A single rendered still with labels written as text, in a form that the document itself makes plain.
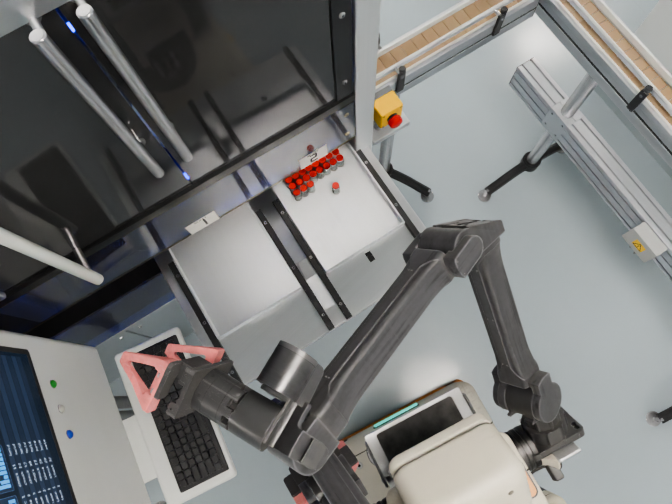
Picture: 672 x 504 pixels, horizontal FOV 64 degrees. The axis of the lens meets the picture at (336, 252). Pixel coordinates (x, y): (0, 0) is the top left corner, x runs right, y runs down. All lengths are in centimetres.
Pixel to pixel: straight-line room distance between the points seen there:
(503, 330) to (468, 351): 141
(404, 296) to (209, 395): 30
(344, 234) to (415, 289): 75
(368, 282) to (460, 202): 113
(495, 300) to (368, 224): 66
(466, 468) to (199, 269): 91
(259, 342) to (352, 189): 51
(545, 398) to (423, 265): 39
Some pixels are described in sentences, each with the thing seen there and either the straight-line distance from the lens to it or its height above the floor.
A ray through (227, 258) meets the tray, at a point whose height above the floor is 88.
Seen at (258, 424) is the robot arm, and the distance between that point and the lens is 68.
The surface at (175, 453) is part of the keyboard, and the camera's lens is 161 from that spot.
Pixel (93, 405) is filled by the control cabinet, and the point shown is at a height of 95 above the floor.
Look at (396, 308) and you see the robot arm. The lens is 78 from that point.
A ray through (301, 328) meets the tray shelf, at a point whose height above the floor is 88.
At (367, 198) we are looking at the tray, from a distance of 157.
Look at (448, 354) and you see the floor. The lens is 239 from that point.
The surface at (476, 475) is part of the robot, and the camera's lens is 100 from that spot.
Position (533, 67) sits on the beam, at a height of 55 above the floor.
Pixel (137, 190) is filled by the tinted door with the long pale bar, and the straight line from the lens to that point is 121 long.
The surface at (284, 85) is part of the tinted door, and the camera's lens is 115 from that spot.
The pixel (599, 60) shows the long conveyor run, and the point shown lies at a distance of 187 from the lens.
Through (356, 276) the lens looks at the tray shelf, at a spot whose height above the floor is 88.
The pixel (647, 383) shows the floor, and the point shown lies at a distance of 264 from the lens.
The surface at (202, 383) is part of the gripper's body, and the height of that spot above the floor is 168.
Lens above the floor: 235
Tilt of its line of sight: 75 degrees down
